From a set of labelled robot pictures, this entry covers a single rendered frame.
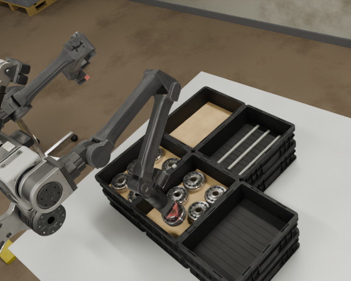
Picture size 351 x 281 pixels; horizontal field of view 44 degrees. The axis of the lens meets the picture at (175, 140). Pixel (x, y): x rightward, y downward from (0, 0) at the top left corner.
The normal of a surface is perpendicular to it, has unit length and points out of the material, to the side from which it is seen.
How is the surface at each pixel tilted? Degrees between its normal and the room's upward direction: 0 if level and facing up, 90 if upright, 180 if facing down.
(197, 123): 0
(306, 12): 90
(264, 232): 0
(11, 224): 90
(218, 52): 0
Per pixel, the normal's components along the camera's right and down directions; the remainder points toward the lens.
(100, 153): 0.66, 0.17
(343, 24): -0.65, 0.63
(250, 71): -0.23, -0.70
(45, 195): 0.73, 0.33
